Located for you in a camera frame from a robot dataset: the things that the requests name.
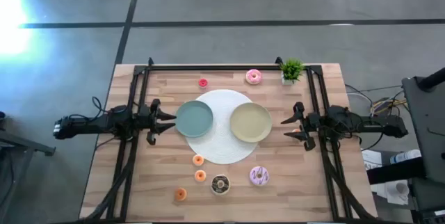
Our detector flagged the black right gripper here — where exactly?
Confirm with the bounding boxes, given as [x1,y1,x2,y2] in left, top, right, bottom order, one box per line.
[280,101,321,152]

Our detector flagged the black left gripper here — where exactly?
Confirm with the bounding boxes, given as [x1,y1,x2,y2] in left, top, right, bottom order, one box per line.
[138,98,177,146]

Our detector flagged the large donut purple icing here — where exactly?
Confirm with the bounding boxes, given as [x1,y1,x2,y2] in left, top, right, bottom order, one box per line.
[249,166,270,187]

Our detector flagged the large donut pink icing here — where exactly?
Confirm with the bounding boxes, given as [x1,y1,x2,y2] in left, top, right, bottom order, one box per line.
[245,68,263,86]

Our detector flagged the small donut blue icing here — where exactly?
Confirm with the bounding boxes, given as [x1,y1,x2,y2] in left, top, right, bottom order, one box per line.
[174,187,188,202]

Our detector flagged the large donut chocolate icing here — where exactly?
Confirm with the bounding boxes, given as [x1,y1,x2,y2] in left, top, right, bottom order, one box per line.
[210,174,232,195]

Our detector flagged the teal round plate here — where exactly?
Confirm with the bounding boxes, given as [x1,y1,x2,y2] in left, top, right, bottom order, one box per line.
[175,99,214,138]

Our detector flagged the beige round plate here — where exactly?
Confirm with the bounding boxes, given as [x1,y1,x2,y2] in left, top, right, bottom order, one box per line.
[229,102,273,143]

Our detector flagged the small potted green plant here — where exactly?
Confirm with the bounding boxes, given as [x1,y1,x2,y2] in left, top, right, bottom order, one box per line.
[280,58,305,86]

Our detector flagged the white round woven placemat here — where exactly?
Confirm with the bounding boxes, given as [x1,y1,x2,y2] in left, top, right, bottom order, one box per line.
[185,88,260,165]

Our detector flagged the white paper sheet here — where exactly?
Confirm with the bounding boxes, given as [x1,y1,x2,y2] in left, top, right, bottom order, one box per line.
[361,149,383,171]

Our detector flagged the white plastic bottle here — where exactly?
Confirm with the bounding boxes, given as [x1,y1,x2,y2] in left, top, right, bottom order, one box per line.
[389,149,422,165]

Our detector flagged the white paper cup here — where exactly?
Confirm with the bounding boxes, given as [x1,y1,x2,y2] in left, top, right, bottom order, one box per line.
[385,180,411,206]

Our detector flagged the grey equipment cart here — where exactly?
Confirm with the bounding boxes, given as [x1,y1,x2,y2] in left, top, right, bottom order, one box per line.
[401,67,445,185]

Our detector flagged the grey metal stand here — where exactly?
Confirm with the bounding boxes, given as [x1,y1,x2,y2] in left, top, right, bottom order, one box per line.
[0,111,56,224]

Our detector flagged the black cable bundle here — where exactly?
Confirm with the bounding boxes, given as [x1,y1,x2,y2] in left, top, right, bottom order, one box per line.
[346,83,407,117]

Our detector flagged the black aluminium table frame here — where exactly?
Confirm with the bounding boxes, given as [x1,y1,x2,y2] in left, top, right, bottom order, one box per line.
[83,56,380,223]

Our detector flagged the yellow cable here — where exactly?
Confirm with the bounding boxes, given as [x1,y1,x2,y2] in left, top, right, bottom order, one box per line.
[370,98,407,112]

